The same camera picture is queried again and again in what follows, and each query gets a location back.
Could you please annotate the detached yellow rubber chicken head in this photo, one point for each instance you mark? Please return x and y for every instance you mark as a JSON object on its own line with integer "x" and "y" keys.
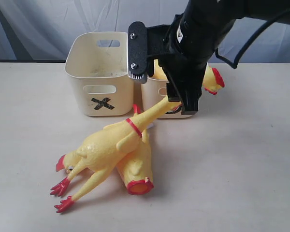
{"x": 66, "y": 162}

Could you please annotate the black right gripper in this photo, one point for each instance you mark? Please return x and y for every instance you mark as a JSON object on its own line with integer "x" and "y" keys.
{"x": 181, "y": 49}

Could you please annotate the whole yellow rubber chicken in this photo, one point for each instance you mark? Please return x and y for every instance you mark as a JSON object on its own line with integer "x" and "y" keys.
{"x": 103, "y": 150}
{"x": 212, "y": 80}

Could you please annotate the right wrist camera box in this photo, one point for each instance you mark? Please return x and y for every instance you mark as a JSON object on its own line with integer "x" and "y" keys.
{"x": 137, "y": 52}

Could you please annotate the blue-white backdrop curtain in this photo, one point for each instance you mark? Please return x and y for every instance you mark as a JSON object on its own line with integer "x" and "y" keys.
{"x": 46, "y": 29}

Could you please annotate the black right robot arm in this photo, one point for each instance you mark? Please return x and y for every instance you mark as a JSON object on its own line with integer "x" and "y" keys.
{"x": 222, "y": 14}

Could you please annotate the cream bin with X mark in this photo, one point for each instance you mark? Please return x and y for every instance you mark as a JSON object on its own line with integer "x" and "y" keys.
{"x": 97, "y": 69}

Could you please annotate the cream bin with O mark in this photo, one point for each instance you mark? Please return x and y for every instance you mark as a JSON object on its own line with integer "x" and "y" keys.
{"x": 151, "y": 97}

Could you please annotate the small white squeaker tube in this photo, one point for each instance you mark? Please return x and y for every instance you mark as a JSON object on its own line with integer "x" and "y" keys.
{"x": 150, "y": 126}

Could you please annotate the headless yellow rubber chicken body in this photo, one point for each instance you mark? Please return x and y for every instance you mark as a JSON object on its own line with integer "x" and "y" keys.
{"x": 135, "y": 168}

